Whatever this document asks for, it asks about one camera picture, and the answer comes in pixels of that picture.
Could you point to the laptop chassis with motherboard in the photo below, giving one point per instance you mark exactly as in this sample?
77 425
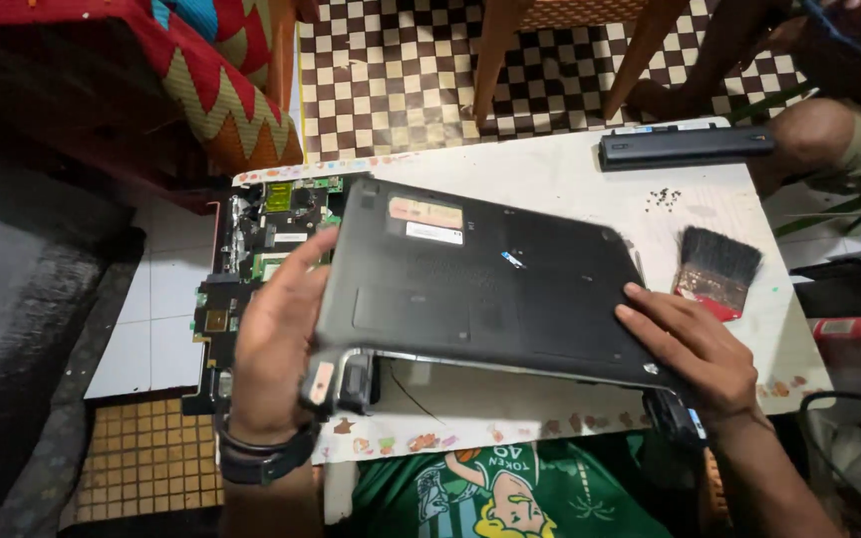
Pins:
251 231

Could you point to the wooden chair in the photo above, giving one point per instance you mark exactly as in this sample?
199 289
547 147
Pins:
501 52

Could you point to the green printed t-shirt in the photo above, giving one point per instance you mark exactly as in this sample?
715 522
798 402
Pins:
505 486

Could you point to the black laptop battery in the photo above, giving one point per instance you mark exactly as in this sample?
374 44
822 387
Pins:
684 146

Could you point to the person's right hand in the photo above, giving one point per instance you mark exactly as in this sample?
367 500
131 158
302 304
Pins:
699 359

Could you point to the brown checkered mat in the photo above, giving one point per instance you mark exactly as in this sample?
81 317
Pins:
393 75

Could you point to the red zigzag patterned cushion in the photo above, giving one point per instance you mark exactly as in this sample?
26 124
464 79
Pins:
206 82

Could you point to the dark grey couch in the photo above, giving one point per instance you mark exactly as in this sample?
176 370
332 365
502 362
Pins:
19 314

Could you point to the black laptop bottom cover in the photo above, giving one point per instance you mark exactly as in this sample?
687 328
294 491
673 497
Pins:
475 276

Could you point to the pile of small black screws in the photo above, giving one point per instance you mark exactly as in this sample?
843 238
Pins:
664 199

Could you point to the person's left hand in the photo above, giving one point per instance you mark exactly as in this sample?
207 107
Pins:
270 351

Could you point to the black wristwatch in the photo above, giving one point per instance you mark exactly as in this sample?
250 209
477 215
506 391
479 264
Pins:
266 456

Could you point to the red and white box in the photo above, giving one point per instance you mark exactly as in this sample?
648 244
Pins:
860 344

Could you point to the black bristle paint brush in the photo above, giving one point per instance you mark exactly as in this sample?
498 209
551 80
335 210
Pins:
718 269

